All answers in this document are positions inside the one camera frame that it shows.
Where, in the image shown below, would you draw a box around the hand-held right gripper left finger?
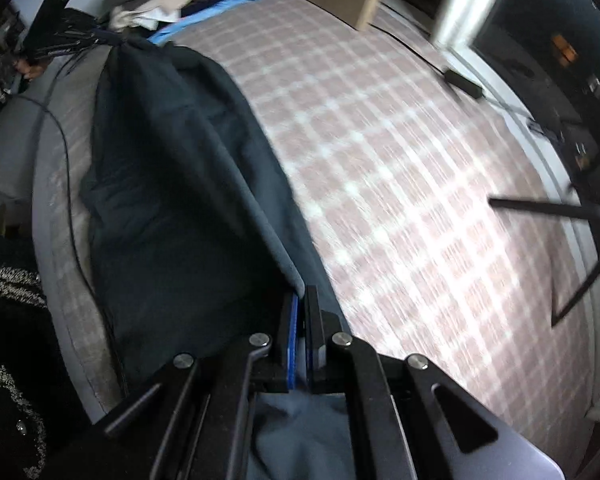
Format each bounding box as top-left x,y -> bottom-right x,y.
50,292 -> 303,480

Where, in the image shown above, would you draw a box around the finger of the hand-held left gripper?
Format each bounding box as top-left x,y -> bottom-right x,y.
65,25 -> 127,51

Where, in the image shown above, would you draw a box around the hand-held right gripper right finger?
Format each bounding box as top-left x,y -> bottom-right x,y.
304,285 -> 566,480

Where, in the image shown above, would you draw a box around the dark grey pants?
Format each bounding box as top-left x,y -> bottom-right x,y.
80,42 -> 353,480

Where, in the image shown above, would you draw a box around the person's left hand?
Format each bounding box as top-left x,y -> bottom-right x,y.
15,55 -> 53,81

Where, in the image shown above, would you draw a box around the plaid bed sheet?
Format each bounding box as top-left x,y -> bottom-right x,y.
30,0 -> 600,461

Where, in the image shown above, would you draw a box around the black tripod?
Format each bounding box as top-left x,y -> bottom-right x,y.
487,110 -> 600,328

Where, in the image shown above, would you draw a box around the person's black sparkly clothing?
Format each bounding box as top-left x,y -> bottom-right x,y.
0,210 -> 106,480

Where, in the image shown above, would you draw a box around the black power adapter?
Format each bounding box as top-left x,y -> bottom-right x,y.
442,67 -> 483,98

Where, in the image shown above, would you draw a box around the dark window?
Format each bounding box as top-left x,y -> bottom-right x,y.
432,0 -> 600,151

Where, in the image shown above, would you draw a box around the black cable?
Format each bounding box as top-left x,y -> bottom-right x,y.
17,55 -> 131,396

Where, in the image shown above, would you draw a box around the thin black power cord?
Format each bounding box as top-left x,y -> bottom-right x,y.
380,25 -> 546,126

